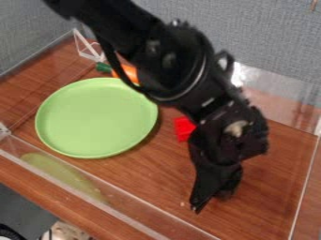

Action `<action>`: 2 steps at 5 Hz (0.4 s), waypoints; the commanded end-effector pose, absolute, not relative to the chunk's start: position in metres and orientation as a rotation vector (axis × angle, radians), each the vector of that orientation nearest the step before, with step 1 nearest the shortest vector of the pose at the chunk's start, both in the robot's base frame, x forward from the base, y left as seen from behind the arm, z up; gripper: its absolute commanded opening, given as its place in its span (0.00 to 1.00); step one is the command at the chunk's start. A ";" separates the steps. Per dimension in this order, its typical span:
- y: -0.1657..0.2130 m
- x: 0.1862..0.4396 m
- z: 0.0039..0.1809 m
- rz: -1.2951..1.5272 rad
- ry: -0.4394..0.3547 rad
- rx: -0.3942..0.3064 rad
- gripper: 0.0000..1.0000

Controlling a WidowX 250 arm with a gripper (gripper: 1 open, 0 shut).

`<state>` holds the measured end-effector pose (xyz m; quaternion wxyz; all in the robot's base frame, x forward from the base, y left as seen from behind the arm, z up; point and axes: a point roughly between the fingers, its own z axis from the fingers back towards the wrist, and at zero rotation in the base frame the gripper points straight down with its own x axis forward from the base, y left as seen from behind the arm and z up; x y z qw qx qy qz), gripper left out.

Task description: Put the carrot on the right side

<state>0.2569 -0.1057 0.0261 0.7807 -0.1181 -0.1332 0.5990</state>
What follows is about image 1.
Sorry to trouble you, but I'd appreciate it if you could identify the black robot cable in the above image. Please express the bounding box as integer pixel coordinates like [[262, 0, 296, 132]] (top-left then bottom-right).
[[94, 31, 212, 104]]

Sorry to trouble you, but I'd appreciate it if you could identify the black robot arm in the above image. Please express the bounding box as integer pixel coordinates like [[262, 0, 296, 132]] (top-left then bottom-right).
[[43, 0, 269, 212]]

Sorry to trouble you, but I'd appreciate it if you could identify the clear acrylic enclosure wall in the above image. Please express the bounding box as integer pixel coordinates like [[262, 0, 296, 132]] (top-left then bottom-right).
[[0, 40, 321, 240]]

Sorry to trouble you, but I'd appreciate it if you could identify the red plastic block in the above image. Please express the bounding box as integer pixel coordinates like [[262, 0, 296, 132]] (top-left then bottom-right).
[[174, 116, 196, 142]]

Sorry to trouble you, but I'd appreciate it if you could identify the orange toy carrot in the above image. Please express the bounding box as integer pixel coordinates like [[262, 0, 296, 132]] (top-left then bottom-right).
[[95, 62, 139, 84]]

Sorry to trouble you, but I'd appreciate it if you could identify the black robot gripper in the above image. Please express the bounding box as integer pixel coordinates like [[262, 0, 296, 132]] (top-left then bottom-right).
[[189, 100, 270, 214]]

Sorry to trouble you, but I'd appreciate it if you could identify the green round plate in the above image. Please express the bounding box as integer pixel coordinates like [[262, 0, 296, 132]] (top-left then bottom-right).
[[35, 78, 158, 158]]

